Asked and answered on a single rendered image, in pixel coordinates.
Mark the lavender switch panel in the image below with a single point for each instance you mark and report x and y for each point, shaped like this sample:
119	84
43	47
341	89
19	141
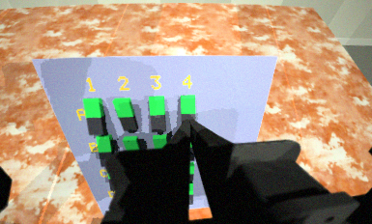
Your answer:
106	104

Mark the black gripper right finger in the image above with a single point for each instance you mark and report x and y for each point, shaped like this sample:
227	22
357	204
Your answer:
218	158

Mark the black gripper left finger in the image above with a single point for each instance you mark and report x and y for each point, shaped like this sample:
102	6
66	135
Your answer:
170	163

